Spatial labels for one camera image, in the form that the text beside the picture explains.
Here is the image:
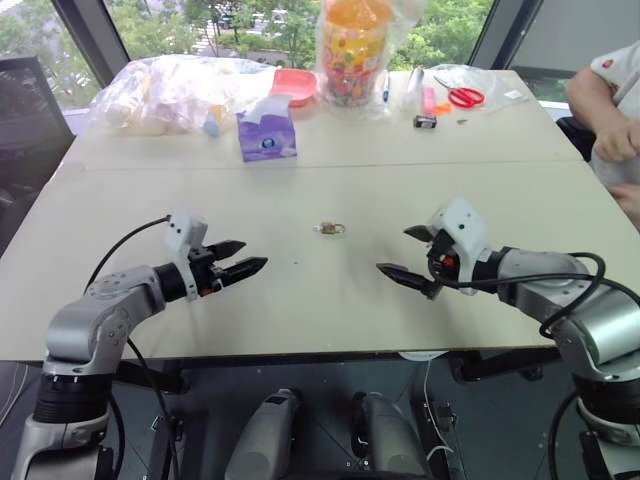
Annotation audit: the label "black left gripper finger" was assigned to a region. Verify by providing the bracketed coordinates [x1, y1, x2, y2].
[206, 240, 248, 262]
[219, 256, 270, 289]

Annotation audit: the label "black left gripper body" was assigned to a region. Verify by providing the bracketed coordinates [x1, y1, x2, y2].
[188, 244, 226, 299]

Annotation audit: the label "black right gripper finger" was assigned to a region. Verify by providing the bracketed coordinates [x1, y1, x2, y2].
[375, 262, 444, 301]
[403, 224, 436, 245]

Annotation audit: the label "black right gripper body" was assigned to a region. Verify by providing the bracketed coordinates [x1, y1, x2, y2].
[426, 230, 459, 285]

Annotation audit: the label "person's left hand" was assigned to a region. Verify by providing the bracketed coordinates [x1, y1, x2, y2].
[610, 181, 640, 217]

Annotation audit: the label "person's right hand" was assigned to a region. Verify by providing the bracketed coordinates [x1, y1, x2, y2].
[594, 121, 640, 163]

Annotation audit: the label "purple tissue box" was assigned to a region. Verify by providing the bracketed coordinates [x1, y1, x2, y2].
[235, 94, 299, 163]

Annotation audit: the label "blue and yellow small bottle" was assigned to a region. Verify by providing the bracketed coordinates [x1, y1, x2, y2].
[202, 104, 225, 140]

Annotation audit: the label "white plastic wrapped item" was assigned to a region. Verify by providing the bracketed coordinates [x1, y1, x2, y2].
[403, 66, 427, 112]

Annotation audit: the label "grey rounded robot leg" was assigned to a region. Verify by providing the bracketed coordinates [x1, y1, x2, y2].
[349, 390, 432, 480]
[223, 387, 304, 480]

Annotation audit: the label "flat clear plastic bag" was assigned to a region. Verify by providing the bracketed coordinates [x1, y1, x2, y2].
[428, 63, 532, 115]

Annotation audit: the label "large clear plastic bag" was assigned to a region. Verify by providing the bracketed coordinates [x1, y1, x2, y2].
[88, 54, 279, 138]

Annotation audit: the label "pink plastic bowl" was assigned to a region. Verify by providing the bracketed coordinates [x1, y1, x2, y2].
[269, 68, 319, 110]

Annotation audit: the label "black seat beside person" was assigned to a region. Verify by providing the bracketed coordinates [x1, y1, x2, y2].
[556, 116, 597, 162]

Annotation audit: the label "colourful candy jar in bag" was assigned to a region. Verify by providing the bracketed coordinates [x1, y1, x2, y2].
[313, 0, 427, 122]

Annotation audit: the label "black mesh office chair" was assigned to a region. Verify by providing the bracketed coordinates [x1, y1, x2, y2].
[0, 55, 77, 257]

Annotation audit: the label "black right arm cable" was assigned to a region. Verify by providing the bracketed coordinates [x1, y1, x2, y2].
[427, 251, 640, 342]

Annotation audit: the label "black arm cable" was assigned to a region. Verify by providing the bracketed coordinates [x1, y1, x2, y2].
[83, 215, 182, 480]
[427, 251, 640, 342]

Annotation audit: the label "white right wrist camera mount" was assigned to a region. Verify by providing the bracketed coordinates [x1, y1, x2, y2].
[430, 196, 494, 297]

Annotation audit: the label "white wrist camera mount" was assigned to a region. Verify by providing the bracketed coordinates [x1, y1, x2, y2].
[430, 196, 494, 297]
[165, 210, 210, 302]

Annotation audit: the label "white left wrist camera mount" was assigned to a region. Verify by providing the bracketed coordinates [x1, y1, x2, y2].
[165, 210, 210, 302]

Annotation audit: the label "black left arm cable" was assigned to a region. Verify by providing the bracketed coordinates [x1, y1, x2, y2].
[83, 215, 182, 480]

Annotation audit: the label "thin white cord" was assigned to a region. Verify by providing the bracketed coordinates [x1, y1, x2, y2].
[421, 356, 456, 464]

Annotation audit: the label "red handled scissors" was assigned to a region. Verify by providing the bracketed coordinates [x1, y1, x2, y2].
[432, 74, 487, 109]

